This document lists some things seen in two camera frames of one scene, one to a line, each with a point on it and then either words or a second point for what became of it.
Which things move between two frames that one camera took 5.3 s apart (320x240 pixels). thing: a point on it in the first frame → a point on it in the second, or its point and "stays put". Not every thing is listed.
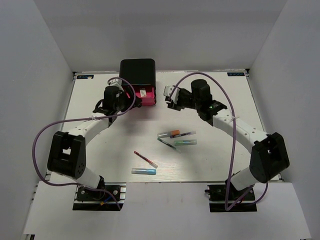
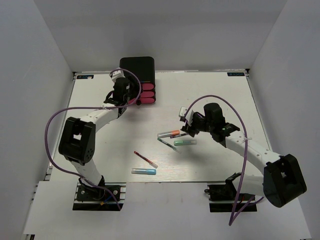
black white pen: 169,144 stays put
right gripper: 174,106 → 191,129
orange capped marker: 164,134 stays put
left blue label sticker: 85,77 stays put
